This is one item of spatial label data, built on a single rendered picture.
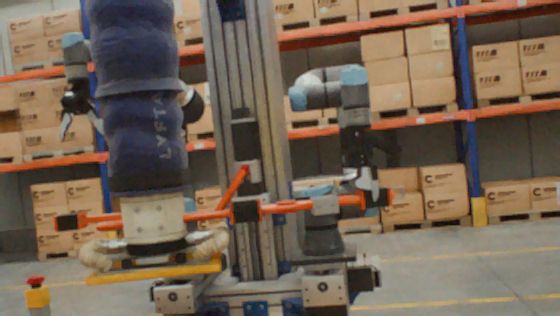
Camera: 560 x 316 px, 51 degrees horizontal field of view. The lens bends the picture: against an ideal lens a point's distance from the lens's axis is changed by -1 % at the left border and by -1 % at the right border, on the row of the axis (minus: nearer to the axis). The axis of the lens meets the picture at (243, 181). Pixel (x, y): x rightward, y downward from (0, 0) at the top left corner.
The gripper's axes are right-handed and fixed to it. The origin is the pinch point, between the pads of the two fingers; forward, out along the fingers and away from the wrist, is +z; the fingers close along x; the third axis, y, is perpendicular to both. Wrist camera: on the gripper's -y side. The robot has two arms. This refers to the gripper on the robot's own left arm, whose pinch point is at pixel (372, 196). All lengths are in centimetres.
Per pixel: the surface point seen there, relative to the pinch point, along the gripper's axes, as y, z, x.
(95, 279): 74, 12, 15
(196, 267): 49, 11, 15
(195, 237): 49.4, 5.5, 2.8
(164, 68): 52, -39, 9
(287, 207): 24.0, 0.0, 3.8
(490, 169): -363, 53, -771
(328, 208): 13.1, 1.4, 3.8
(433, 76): -248, -92, -661
